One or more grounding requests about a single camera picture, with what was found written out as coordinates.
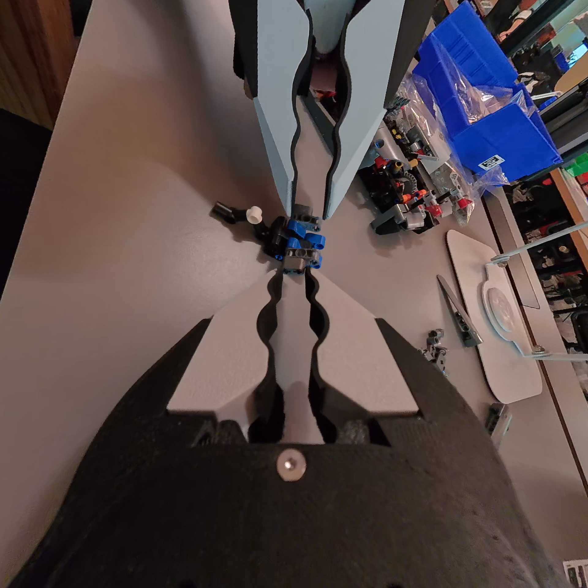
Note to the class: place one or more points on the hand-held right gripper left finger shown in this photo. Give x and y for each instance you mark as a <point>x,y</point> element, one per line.
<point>220,363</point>

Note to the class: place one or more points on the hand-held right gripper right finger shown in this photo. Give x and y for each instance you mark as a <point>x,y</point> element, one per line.
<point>363,367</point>

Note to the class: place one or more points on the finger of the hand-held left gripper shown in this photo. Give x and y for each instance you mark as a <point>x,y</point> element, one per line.
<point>278,69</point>
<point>372,69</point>

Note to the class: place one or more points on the small dark grey lego connector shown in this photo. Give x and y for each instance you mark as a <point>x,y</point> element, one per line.
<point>296,264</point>

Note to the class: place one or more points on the large lego vehicle model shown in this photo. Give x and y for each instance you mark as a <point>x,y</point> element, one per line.
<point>404,193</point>

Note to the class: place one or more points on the blue and black lego subassembly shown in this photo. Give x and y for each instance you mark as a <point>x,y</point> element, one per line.
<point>275,236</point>

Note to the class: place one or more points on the cluster of dark grey lego pieces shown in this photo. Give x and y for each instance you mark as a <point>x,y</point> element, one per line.
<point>436,349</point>

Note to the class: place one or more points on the dark grey tapered lego panel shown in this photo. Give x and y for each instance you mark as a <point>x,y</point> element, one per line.
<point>461,317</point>

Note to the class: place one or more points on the lego sticker sheet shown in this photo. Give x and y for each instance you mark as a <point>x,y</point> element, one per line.
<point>576,576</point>

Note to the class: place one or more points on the clear plastic bag of parts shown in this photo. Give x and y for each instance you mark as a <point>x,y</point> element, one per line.
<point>448,174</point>
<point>482,96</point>

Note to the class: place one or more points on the white book stand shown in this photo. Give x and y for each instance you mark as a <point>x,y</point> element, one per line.
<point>487,367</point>

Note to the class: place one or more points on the blue storage bin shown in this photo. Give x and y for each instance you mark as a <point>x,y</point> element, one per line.
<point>510,147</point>

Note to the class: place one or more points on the green storage bin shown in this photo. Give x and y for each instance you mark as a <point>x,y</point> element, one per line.
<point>579,166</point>

